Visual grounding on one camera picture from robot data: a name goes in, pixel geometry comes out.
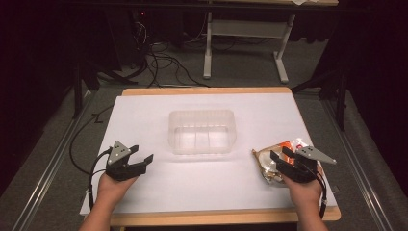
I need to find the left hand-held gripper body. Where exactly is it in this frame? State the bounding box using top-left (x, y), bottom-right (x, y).
top-left (105, 141), bottom-right (147, 183)

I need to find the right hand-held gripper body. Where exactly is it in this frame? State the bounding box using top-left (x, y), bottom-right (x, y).
top-left (274, 145), bottom-right (338, 184)

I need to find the orange and white snack packet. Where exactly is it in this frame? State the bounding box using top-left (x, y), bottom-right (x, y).
top-left (251, 138), bottom-right (313, 186)

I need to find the person's right hand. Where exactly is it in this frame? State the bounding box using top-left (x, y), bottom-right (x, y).
top-left (281, 168), bottom-right (324, 208)

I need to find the person's left hand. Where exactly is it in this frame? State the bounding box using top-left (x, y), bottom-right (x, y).
top-left (96, 171), bottom-right (140, 208)

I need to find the white paper sheet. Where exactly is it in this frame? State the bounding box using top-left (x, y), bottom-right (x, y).
top-left (79, 92), bottom-right (339, 217)

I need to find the clear plastic container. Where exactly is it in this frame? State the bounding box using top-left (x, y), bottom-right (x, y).
top-left (167, 109), bottom-right (238, 156)

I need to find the black metal stand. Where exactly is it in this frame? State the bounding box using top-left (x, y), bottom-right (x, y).
top-left (291, 68), bottom-right (350, 132)
top-left (71, 60), bottom-right (129, 120)

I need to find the dark computer tower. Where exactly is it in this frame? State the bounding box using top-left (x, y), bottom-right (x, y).
top-left (105, 7), bottom-right (149, 72)

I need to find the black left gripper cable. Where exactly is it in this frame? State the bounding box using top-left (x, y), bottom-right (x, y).
top-left (87, 147), bottom-right (114, 211)

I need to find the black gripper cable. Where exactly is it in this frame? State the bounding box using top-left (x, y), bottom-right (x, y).
top-left (87, 147), bottom-right (114, 211)
top-left (307, 162), bottom-right (328, 219)

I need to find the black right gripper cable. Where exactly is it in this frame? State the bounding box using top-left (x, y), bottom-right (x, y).
top-left (307, 162), bottom-right (328, 219)

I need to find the metal floor rail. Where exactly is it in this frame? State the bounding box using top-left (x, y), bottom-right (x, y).
top-left (320, 95), bottom-right (396, 231)
top-left (12, 89), bottom-right (99, 231)

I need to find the black floor cable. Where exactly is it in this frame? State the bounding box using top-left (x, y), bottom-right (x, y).
top-left (68, 105), bottom-right (114, 177)

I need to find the tangle of black cables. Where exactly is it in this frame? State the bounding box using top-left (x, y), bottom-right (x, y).
top-left (132, 18), bottom-right (211, 90)

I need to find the white metal desk frame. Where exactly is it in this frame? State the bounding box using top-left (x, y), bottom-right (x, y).
top-left (202, 0), bottom-right (340, 86)

